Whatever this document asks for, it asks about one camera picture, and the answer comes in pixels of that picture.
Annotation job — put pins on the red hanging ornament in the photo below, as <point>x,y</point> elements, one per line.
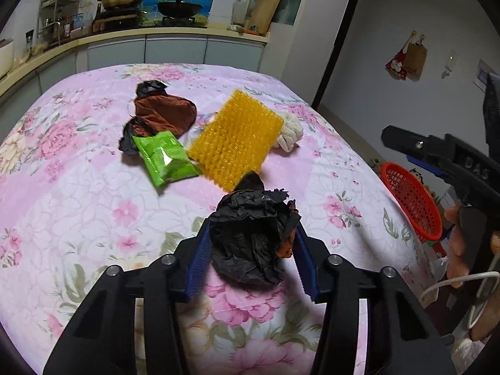
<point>395,66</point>

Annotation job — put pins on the grey wall panel box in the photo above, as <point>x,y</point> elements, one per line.
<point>483,70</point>

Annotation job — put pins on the black plastic bag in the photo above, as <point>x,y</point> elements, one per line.
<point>252,230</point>

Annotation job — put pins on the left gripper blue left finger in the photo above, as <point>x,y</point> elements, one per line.
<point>198,259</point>

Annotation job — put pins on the metal spice rack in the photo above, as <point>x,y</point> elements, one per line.
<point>56,21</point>

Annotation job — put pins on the white rice cooker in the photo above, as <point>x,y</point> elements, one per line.
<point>6,56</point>

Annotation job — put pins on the white intercom phone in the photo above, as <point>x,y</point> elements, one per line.
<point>450,63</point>

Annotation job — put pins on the yellow foam net sheet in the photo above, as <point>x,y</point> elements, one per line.
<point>236,141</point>

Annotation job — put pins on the person's right hand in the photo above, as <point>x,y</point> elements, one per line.
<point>458,268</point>

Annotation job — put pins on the brown hanging paper bag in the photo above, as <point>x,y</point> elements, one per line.
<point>415,58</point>

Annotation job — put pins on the white plastic jug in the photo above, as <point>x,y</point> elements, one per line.
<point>239,11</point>

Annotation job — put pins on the cream cloth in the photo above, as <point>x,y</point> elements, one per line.
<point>291,132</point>

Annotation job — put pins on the green snack wrapper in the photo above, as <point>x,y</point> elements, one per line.
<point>165,158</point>

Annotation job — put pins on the brown and black bag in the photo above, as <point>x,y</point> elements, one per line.
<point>156,111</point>

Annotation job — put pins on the wooden cutting board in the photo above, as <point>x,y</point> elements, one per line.
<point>261,17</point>

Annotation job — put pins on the black wok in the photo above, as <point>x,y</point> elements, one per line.
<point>178,9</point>

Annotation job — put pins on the red plastic mesh basket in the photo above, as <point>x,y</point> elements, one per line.
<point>414,200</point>

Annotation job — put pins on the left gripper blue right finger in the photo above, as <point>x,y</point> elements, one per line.
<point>304,253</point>

